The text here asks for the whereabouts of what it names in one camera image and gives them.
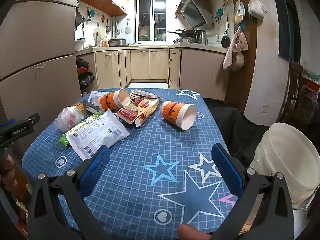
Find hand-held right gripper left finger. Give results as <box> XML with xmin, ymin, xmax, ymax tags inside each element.
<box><xmin>27</xmin><ymin>145</ymin><xmax>112</xmax><ymax>240</ymax></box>

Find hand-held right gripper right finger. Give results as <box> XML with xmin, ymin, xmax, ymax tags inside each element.
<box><xmin>211</xmin><ymin>143</ymin><xmax>295</xmax><ymax>240</ymax></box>

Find white plastic wipes package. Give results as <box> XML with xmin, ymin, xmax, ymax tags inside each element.
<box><xmin>66</xmin><ymin>109</ymin><xmax>131</xmax><ymax>161</ymax></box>

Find clear plastic wrapper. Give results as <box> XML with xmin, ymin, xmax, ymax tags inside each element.
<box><xmin>54</xmin><ymin>106</ymin><xmax>86</xmax><ymax>133</ymax></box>

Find green and white box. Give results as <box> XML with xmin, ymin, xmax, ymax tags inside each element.
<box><xmin>58</xmin><ymin>112</ymin><xmax>103</xmax><ymax>148</ymax></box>

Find white plastic bucket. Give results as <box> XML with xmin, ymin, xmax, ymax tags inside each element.
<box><xmin>249</xmin><ymin>122</ymin><xmax>320</xmax><ymax>209</ymax></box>

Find orange paper cup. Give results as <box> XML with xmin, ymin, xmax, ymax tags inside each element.
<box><xmin>160</xmin><ymin>101</ymin><xmax>197</xmax><ymax>131</ymax></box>
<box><xmin>97</xmin><ymin>88</ymin><xmax>131</xmax><ymax>110</ymax></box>

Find grey white plastic package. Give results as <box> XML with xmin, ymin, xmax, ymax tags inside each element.
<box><xmin>87</xmin><ymin>90</ymin><xmax>109</xmax><ymax>105</ymax></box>

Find red and yellow snack box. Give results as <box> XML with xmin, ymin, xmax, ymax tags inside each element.
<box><xmin>117</xmin><ymin>97</ymin><xmax>160</xmax><ymax>128</ymax></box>

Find white medicine box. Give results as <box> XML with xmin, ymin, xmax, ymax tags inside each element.
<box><xmin>132</xmin><ymin>89</ymin><xmax>157</xmax><ymax>99</ymax></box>

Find black trash bags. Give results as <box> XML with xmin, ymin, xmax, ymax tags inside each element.
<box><xmin>76</xmin><ymin>58</ymin><xmax>95</xmax><ymax>90</ymax></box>

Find person's left hand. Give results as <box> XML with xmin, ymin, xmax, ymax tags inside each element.
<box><xmin>0</xmin><ymin>154</ymin><xmax>16</xmax><ymax>189</ymax></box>

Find person's right hand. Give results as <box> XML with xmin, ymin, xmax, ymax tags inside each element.
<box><xmin>178</xmin><ymin>224</ymin><xmax>212</xmax><ymax>240</ymax></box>

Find black cloth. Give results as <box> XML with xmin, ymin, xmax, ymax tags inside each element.
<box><xmin>201</xmin><ymin>97</ymin><xmax>272</xmax><ymax>167</ymax></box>

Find beige refrigerator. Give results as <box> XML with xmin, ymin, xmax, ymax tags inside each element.
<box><xmin>0</xmin><ymin>0</ymin><xmax>83</xmax><ymax>155</ymax></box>

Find beige kitchen base cabinets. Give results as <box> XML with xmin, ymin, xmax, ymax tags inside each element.
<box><xmin>75</xmin><ymin>47</ymin><xmax>228</xmax><ymax>90</ymax></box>

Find dark wooden chair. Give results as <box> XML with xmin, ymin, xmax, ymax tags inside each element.
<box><xmin>285</xmin><ymin>62</ymin><xmax>304</xmax><ymax>120</ymax></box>

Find red storage rack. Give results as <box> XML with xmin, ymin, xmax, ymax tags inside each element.
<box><xmin>300</xmin><ymin>77</ymin><xmax>320</xmax><ymax>130</ymax></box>

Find hanging pink cloth bags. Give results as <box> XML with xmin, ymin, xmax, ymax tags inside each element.
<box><xmin>222</xmin><ymin>27</ymin><xmax>249</xmax><ymax>70</ymax></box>

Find white round cutting board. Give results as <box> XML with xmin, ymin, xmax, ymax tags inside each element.
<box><xmin>94</xmin><ymin>26</ymin><xmax>107</xmax><ymax>40</ymax></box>

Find hanging black frying pan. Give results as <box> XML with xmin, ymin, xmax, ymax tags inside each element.
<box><xmin>221</xmin><ymin>17</ymin><xmax>230</xmax><ymax>48</ymax></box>

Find steel kettle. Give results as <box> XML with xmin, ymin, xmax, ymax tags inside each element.
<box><xmin>194</xmin><ymin>29</ymin><xmax>208</xmax><ymax>45</ymax></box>

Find black wok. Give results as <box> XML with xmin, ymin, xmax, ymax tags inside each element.
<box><xmin>167</xmin><ymin>29</ymin><xmax>195</xmax><ymax>37</ymax></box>

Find dark blue curtain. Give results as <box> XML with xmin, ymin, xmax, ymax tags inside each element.
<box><xmin>271</xmin><ymin>0</ymin><xmax>300</xmax><ymax>63</ymax></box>

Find hanging clear plastic bags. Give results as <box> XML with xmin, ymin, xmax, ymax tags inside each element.
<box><xmin>234</xmin><ymin>0</ymin><xmax>247</xmax><ymax>24</ymax></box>

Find steel range hood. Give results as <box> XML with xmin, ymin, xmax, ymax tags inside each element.
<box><xmin>179</xmin><ymin>0</ymin><xmax>213</xmax><ymax>29</ymax></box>

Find kitchen window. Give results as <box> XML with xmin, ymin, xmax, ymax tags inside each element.
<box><xmin>135</xmin><ymin>0</ymin><xmax>168</xmax><ymax>43</ymax></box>

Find hanging white plastic bag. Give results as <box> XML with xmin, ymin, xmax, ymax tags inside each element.
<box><xmin>247</xmin><ymin>0</ymin><xmax>265</xmax><ymax>19</ymax></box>

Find brown wooden door frame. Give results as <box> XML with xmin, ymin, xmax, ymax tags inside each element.
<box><xmin>226</xmin><ymin>0</ymin><xmax>258</xmax><ymax>113</ymax></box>

